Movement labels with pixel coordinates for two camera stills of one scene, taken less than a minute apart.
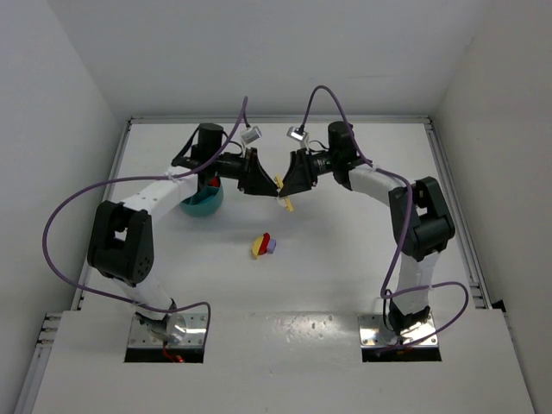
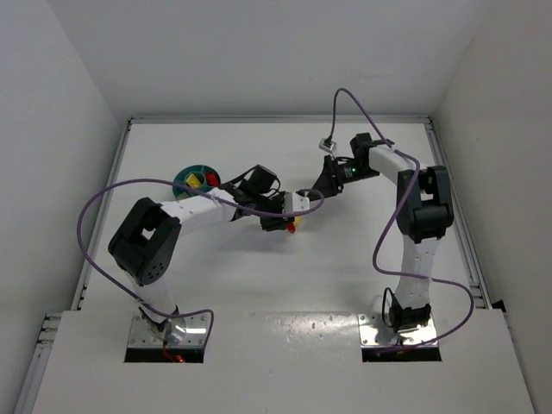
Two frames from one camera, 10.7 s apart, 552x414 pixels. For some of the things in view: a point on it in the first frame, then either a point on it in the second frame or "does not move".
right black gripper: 304,168 → 333,175
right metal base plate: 373,333 does not move
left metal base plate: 184,330 does not move
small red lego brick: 215,182 does not move
